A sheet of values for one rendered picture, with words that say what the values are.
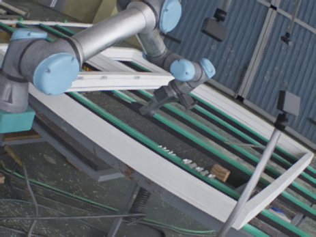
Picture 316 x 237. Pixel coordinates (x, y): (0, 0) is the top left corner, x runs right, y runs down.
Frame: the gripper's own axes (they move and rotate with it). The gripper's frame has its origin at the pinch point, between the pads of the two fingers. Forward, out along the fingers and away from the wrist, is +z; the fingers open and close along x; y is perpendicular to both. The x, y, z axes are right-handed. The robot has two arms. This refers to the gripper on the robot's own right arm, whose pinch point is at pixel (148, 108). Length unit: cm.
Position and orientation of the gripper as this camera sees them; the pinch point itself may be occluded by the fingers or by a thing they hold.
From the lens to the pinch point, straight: 197.7
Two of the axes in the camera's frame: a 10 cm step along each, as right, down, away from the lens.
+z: -7.3, 5.1, 4.6
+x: -5.1, 0.5, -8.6
